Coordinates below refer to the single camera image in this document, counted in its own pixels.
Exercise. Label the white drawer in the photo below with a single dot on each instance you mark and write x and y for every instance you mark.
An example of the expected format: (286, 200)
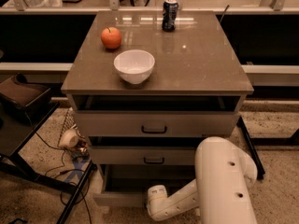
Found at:
(127, 185)
(143, 155)
(155, 124)

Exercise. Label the black side table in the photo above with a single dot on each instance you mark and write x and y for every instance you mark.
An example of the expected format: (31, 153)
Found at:
(14, 135)

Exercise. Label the wire mesh rack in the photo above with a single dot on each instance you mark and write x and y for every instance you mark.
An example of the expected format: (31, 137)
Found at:
(69, 123)

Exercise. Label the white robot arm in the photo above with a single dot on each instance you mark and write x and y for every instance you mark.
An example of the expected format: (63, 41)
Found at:
(223, 174)

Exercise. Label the dark brown tray box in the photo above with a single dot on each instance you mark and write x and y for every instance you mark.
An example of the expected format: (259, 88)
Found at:
(18, 93)

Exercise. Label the white bowl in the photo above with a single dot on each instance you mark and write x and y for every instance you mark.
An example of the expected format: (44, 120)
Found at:
(135, 65)

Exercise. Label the grey drawer cabinet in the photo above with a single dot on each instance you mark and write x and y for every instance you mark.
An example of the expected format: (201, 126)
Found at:
(195, 70)

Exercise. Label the black stand leg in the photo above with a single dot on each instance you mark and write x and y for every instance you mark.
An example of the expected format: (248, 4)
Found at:
(253, 153)

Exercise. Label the white round device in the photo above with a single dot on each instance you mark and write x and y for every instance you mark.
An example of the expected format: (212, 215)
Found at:
(69, 139)

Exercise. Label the dark soda can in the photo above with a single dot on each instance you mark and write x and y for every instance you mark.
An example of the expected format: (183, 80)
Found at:
(170, 11)

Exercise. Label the red apple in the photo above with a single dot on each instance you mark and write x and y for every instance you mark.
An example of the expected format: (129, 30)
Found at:
(111, 38)

